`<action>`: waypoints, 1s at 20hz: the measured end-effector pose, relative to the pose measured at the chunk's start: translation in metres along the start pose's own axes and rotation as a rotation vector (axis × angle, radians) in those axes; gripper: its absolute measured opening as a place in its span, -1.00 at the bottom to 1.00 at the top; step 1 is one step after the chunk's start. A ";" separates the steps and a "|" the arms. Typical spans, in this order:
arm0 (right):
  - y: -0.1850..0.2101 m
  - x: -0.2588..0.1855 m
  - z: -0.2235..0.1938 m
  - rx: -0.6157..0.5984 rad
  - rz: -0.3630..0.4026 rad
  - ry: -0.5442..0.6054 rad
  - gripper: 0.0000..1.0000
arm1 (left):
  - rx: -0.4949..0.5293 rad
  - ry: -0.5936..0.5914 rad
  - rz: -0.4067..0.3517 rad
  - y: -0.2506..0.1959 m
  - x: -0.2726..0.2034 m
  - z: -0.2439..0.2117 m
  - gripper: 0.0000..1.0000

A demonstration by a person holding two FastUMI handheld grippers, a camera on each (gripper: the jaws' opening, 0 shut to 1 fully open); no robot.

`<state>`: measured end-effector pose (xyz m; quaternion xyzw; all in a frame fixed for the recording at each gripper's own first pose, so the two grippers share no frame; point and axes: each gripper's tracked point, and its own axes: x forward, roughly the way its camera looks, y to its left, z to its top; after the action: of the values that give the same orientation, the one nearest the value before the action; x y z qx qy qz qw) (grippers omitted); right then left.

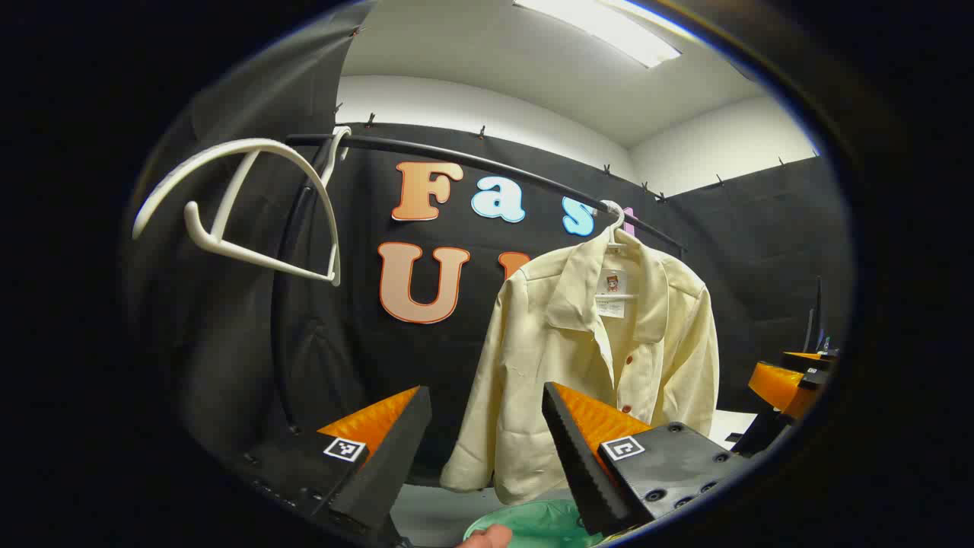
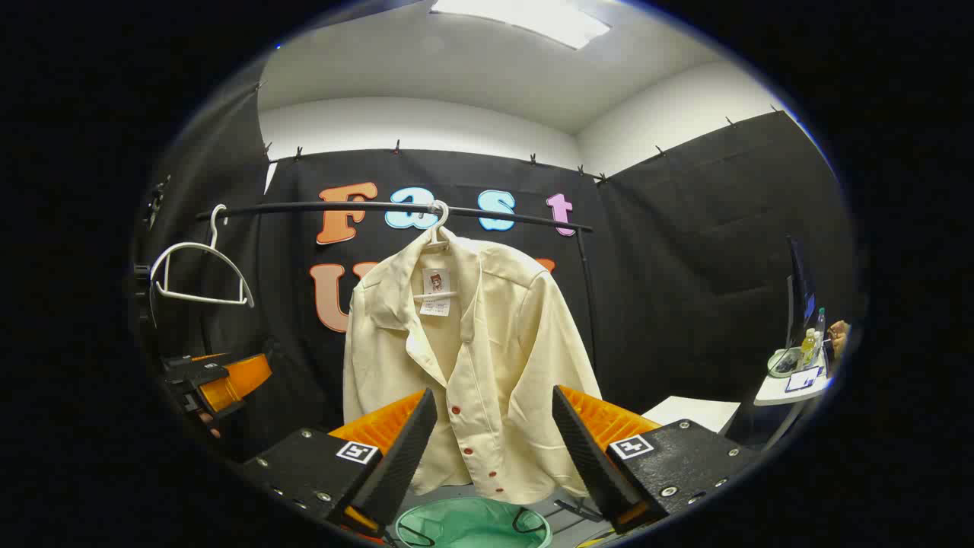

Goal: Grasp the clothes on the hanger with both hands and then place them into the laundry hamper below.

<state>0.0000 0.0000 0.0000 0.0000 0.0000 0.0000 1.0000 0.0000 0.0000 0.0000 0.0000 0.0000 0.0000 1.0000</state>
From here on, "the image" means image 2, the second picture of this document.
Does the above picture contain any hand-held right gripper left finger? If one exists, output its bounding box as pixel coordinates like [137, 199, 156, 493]
[242, 388, 439, 543]

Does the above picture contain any row of small black clips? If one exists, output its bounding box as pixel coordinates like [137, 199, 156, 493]
[255, 80, 781, 187]

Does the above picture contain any white plastic clothes hanger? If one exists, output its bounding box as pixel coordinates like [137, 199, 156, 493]
[149, 204, 256, 309]
[415, 199, 459, 301]

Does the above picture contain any ceiling light panel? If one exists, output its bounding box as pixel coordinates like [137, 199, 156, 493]
[430, 0, 612, 51]

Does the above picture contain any black metal clothes rail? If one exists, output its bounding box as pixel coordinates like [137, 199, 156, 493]
[195, 199, 606, 526]

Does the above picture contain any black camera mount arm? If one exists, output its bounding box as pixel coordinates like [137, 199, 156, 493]
[133, 175, 172, 328]

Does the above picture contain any white flat board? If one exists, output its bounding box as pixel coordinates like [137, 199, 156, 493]
[643, 396, 741, 436]

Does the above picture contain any black computer monitor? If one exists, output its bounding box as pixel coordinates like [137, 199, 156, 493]
[785, 234, 819, 351]

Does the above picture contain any green laundry hamper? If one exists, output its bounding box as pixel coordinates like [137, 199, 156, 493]
[394, 496, 553, 548]

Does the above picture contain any cream button-up shirt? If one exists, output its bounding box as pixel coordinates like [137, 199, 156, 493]
[342, 226, 603, 505]

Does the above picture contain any glass bowl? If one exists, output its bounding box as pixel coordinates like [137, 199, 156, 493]
[767, 348, 804, 379]

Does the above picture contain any black backdrop cloth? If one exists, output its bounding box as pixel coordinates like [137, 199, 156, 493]
[133, 68, 864, 473]

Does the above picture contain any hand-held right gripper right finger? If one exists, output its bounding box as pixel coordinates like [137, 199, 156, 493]
[551, 384, 762, 537]

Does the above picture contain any small white side table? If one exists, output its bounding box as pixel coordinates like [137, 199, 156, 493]
[753, 364, 836, 451]

